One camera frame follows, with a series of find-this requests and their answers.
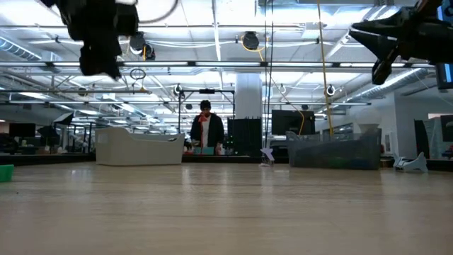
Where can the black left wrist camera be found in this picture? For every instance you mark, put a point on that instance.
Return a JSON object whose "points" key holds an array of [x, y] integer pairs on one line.
{"points": [[127, 19]]}

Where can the black aluminium table frame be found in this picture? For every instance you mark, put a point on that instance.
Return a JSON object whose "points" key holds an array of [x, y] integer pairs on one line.
{"points": [[35, 158]]}

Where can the grey translucent plastic bin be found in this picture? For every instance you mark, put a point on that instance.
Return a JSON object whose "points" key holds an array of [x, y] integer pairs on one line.
{"points": [[318, 148]]}

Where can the white staple remover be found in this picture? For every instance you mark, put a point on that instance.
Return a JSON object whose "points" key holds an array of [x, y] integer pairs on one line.
{"points": [[412, 164]]}

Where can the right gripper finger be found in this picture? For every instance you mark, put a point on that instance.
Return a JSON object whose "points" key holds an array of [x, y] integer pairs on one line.
{"points": [[382, 71]]}

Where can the person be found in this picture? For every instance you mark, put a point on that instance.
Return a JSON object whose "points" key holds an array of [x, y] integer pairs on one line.
{"points": [[207, 129]]}

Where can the white plastic bin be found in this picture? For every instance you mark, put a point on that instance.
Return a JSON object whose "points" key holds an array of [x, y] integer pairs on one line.
{"points": [[138, 150]]}

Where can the black switched-off monitor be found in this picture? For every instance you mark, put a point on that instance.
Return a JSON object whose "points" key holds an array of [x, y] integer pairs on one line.
{"points": [[292, 120]]}

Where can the black cabinet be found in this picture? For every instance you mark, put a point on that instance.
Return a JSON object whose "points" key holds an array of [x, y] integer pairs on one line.
{"points": [[247, 136]]}

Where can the black stapler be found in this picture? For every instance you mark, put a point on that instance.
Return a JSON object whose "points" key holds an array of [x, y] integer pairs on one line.
{"points": [[375, 26]]}

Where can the monitor with blue screen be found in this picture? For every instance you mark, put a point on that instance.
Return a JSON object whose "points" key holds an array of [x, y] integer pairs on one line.
{"points": [[446, 76]]}

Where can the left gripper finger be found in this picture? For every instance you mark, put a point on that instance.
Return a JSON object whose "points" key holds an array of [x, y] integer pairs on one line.
{"points": [[101, 63]]}

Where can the green mini stapler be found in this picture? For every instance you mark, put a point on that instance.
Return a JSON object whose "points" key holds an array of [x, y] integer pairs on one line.
{"points": [[5, 173]]}

